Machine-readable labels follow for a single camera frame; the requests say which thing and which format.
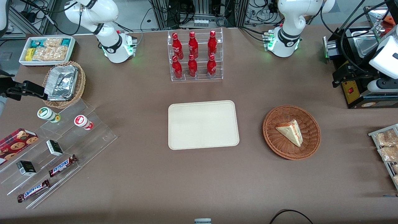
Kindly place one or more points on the clear bag of crackers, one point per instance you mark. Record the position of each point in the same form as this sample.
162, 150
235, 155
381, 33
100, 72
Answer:
51, 53

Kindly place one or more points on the Snickers bar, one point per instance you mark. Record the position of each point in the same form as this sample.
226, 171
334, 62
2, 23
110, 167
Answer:
32, 190
62, 165

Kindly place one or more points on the cream plastic tray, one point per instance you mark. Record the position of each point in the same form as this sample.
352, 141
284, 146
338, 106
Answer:
202, 124

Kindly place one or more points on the clear acrylic bottle rack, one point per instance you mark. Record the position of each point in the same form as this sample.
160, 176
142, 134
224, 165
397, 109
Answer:
200, 77

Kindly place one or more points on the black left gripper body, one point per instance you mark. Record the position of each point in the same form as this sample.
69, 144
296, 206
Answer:
355, 70

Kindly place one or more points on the aluminium foil container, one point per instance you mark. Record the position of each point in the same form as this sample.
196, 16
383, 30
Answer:
61, 82

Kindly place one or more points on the teal snack packet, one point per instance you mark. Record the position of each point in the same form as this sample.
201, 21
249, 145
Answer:
36, 43

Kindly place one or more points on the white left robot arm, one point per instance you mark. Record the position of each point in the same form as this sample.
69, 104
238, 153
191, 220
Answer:
289, 18

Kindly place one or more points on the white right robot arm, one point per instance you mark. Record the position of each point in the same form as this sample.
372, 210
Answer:
105, 12

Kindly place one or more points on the red cookie box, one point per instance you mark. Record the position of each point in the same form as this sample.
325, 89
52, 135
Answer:
15, 143

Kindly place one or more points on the orange sausage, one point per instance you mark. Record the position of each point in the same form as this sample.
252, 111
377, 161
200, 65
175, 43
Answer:
390, 20
390, 31

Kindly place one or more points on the white power strip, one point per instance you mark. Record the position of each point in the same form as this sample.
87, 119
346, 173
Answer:
201, 22

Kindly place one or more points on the small grey device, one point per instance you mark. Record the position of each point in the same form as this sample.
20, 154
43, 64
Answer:
202, 221

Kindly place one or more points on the green lid yogurt cup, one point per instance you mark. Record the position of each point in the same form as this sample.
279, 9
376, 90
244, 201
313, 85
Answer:
46, 114

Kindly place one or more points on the small black box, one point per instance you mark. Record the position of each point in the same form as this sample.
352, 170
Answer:
54, 147
26, 168

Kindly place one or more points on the light wicker basket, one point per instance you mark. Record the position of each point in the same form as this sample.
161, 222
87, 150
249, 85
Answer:
80, 85

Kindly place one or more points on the black food warmer machine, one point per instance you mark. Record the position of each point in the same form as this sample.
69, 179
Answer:
351, 93

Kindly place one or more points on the white snack bin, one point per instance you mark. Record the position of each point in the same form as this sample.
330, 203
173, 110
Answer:
23, 60

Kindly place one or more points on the yellow snack packet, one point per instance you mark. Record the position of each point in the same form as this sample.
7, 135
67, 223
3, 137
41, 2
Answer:
29, 54

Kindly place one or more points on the triangular sandwich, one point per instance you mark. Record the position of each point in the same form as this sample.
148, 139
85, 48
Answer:
290, 130

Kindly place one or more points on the tray of packaged snacks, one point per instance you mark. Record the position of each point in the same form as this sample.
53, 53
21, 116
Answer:
373, 133

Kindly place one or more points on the brown wicker basket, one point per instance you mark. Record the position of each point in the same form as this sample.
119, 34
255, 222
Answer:
279, 146

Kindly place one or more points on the red lid yogurt cup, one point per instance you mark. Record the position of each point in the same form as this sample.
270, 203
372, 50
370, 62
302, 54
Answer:
82, 121

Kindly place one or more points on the red cola bottle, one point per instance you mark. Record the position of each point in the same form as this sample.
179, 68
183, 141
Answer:
212, 43
177, 68
211, 67
193, 45
177, 46
192, 67

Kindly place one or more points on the clear acrylic stepped stand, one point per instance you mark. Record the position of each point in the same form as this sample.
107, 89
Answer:
93, 140

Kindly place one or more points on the steel warmer pan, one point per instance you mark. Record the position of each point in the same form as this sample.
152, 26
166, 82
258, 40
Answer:
365, 45

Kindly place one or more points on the clear bag of snacks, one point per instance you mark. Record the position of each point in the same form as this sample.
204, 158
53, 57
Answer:
387, 138
388, 154

